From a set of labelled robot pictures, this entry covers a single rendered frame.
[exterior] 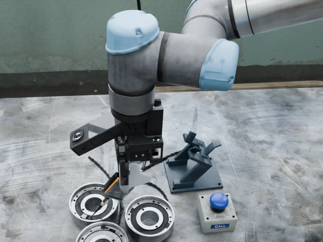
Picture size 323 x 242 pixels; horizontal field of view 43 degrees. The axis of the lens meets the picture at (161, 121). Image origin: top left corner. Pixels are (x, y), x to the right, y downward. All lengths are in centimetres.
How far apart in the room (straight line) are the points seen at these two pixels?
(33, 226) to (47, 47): 168
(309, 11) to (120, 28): 29
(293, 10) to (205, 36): 15
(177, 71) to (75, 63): 199
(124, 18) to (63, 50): 192
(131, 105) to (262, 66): 216
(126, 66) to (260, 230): 52
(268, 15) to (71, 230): 59
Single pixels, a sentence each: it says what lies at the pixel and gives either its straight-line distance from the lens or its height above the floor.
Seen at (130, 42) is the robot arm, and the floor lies 127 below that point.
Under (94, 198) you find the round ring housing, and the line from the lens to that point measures 94.
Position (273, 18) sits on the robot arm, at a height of 127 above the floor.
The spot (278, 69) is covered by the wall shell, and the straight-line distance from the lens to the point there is 282.
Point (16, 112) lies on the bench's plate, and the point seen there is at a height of 80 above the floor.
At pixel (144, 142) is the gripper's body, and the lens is 70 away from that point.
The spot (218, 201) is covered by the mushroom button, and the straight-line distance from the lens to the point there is 88.
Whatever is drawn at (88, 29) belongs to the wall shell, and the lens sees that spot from 243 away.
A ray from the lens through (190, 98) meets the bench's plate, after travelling 124.
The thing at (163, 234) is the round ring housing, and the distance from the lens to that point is 87.
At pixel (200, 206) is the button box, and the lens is 92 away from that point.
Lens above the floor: 156
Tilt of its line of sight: 41 degrees down
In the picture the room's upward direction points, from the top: 4 degrees clockwise
